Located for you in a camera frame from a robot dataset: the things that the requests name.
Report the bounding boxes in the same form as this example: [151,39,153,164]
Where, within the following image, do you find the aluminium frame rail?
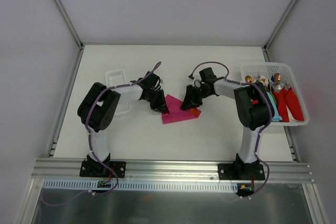
[31,157,315,184]

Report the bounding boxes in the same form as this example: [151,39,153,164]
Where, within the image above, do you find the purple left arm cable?
[39,61,162,207]

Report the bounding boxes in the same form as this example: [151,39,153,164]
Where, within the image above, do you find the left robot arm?
[77,71,169,178]

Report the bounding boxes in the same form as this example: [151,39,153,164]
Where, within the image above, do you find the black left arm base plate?
[79,157,127,178]

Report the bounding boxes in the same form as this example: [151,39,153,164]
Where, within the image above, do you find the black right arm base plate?
[217,161,266,181]

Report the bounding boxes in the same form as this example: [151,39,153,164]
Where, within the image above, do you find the small white plastic basket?
[105,69,131,116]

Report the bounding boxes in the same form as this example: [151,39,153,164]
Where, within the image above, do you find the white slotted cable duct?
[43,179,238,193]

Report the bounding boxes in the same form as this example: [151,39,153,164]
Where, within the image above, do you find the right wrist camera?
[199,67,217,83]

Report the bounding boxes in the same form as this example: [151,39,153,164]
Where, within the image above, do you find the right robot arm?
[181,79,274,180]

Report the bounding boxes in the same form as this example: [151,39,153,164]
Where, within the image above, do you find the orange plastic spoon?
[189,108,201,117]

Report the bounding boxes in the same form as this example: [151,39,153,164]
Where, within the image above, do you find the copper spoon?
[274,73,281,84]

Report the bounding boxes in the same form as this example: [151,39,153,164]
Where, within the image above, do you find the pink paper napkin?
[162,94,198,124]

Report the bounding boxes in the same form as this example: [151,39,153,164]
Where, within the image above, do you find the large white plastic basket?
[240,62,309,126]

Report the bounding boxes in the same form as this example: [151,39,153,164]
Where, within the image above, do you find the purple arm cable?
[39,61,162,207]
[188,62,274,201]

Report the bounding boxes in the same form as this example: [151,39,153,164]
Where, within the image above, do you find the silver spoon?
[274,82,283,92]

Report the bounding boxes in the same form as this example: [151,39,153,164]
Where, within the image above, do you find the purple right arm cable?
[188,62,274,201]

